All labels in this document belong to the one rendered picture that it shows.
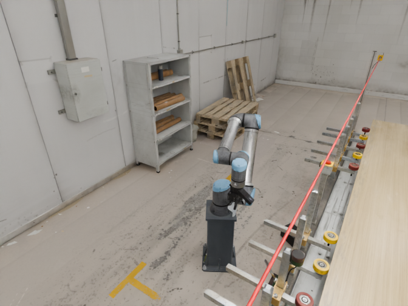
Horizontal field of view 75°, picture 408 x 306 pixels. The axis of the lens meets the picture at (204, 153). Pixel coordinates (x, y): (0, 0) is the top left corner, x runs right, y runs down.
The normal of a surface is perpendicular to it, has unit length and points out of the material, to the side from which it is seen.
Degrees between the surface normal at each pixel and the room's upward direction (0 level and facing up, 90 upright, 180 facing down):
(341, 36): 90
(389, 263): 0
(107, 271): 0
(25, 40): 90
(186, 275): 0
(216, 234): 90
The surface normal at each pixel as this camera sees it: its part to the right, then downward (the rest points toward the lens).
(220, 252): -0.04, 0.47
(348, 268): 0.00, -0.88
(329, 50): -0.54, 0.39
